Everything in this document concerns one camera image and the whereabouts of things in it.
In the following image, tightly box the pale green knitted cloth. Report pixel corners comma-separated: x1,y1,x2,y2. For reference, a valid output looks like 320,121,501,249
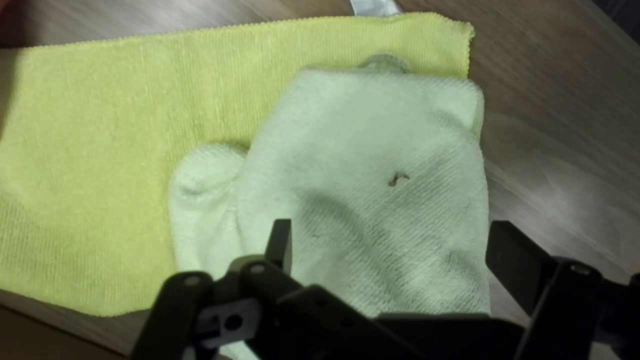
164,62,494,320

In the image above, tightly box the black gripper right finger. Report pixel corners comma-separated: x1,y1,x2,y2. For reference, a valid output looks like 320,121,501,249
483,220,563,317

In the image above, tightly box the yellow flat cloth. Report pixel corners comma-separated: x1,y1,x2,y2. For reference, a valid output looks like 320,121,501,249
0,11,477,320

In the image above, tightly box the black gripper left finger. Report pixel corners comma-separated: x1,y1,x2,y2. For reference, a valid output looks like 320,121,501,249
262,219,293,275

